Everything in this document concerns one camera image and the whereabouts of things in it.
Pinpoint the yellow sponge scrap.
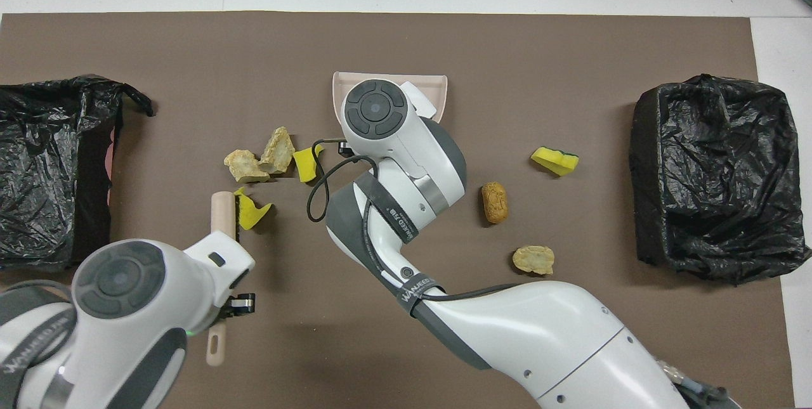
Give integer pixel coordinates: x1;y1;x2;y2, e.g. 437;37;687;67
292;145;325;183
233;187;273;231

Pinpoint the beige hand brush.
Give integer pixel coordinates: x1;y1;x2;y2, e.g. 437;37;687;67
206;192;242;367

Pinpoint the tan toy pastry piece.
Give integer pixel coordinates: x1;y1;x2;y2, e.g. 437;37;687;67
259;127;296;174
224;150;270;183

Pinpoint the brown toy bread loaf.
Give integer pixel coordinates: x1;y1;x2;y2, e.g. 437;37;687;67
480;182;509;224

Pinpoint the beige plastic dustpan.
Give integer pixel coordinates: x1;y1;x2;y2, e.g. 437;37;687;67
332;71;449;126

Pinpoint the small pale toy pastry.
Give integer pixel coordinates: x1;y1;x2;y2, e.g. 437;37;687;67
513;245;555;276

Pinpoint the yellow green sponge piece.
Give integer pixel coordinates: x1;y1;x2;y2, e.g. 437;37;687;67
530;147;580;177

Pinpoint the black bag lined pink bin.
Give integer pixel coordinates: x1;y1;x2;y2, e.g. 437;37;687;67
0;74;155;272

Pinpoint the brown table mat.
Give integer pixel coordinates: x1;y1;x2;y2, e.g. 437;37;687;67
0;11;795;409

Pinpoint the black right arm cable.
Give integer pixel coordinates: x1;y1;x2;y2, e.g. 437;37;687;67
307;138;524;303

